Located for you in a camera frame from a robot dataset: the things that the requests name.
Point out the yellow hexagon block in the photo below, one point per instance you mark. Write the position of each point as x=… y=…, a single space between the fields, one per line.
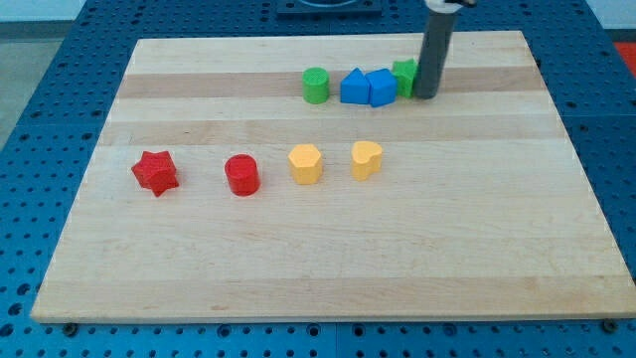
x=305 y=163

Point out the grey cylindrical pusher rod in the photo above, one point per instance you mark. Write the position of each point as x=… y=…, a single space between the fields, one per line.
x=438 y=31

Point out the red star block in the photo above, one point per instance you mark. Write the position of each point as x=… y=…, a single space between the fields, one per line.
x=156 y=171

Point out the wooden board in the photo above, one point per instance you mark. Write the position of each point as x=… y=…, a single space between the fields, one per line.
x=481 y=210

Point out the green star block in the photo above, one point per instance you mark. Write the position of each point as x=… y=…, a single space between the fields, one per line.
x=404 y=72

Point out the blue triangle block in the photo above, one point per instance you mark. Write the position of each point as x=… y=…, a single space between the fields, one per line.
x=355 y=88

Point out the yellow heart block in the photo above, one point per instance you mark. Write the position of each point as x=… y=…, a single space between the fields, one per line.
x=367 y=159

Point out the red cylinder block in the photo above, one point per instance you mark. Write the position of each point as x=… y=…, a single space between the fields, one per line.
x=242 y=173

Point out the blue cube block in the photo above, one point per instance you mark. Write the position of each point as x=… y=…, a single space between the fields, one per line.
x=383 y=87

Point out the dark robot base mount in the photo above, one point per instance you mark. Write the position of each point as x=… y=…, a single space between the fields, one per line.
x=328 y=7

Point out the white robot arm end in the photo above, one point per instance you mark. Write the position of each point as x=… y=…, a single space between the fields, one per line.
x=449 y=6

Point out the green cylinder block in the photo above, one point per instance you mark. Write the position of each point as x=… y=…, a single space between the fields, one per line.
x=315 y=85

